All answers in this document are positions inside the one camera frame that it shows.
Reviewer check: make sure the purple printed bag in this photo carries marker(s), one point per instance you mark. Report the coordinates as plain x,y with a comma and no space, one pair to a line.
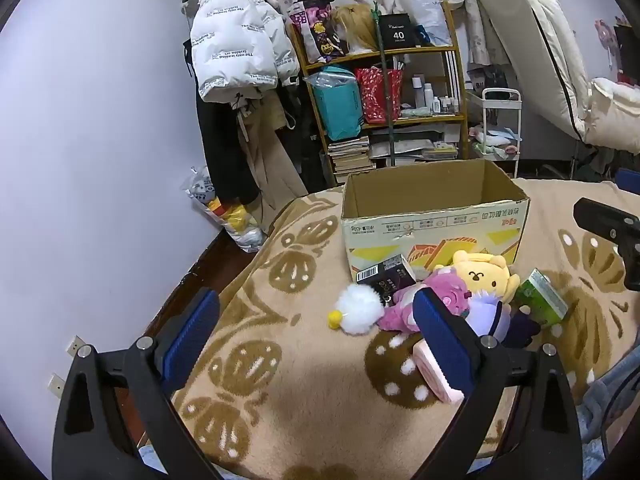
317,30

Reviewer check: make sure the small black barcode box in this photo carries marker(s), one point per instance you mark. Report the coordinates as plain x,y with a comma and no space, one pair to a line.
387,275

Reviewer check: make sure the black hanging pants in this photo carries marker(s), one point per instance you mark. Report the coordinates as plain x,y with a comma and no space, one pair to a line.
220,150

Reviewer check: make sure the pink wall sticker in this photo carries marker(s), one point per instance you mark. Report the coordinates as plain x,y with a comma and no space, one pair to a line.
605,35

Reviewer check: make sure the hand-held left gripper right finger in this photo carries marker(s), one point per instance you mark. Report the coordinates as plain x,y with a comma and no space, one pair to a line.
440,342

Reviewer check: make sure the beige hanging pants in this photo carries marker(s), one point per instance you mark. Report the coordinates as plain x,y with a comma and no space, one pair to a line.
270,170

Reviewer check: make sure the clear bag of toys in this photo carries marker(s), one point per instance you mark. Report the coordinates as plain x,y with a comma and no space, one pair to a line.
235,220

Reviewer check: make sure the wooden shelf rack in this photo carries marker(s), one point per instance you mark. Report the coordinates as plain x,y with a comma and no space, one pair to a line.
385,52

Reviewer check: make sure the green pole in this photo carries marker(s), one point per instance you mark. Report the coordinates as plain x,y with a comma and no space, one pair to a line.
387,110

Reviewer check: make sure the white leaning mattress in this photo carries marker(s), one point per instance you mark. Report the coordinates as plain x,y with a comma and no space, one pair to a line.
535,45

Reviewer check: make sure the red patterned gift bag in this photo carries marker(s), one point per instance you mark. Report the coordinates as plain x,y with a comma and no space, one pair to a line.
375,95

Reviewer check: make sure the white pillow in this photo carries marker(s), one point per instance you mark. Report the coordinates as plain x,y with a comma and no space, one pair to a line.
615,115

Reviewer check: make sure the white wall socket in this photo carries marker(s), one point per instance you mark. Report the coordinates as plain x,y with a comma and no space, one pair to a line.
55,386
77,346

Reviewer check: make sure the white rolling cart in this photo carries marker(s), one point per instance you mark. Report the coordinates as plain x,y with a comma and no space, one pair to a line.
500,95

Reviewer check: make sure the stack of books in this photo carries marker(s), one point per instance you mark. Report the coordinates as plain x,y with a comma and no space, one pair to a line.
350,157

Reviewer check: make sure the white purple doll plush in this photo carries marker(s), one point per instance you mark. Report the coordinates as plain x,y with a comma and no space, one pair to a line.
492,317

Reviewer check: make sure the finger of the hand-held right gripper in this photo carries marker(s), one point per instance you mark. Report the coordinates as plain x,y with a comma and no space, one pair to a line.
605,222

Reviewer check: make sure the blonde wig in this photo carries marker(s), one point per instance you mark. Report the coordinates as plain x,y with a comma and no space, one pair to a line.
357,27

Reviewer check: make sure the pink bear plush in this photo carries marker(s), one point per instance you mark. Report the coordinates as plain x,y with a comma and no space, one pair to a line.
400,310

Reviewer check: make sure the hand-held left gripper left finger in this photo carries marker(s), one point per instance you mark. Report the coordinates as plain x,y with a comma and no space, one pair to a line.
192,330

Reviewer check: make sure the white printed puffer jacket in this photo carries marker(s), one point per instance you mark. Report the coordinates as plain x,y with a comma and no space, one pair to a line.
230,35

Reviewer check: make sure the black box white print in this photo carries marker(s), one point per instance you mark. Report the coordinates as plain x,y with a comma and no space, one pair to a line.
398,32

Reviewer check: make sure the grey blue fleece clothing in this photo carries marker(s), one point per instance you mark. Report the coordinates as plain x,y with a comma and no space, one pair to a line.
607,400

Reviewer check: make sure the stack of papers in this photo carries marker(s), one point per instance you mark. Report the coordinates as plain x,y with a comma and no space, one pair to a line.
420,147

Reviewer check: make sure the teal bag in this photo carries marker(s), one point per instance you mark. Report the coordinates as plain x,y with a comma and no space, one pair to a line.
340,105

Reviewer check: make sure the white plastic bag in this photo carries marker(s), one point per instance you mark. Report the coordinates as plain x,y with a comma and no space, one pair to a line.
425,5

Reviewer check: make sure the black hanging garment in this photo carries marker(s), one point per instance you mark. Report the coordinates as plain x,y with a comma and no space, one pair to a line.
305,160

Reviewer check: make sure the small green box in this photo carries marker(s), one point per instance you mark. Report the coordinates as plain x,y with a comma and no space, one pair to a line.
542,300

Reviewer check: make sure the pink white block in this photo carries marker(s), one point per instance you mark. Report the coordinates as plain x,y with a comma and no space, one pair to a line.
430,365

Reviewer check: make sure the printed cardboard box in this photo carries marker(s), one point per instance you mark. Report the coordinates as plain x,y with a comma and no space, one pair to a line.
430,230

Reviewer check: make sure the row of cosmetic bottles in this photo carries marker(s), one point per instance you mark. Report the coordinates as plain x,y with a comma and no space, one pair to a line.
430,97

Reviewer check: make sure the yellow bear plush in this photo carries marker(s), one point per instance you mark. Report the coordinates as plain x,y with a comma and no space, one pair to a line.
482,272

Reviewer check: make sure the white fluffy plush yellow beak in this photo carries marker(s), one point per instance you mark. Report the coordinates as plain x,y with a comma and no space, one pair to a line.
357,310

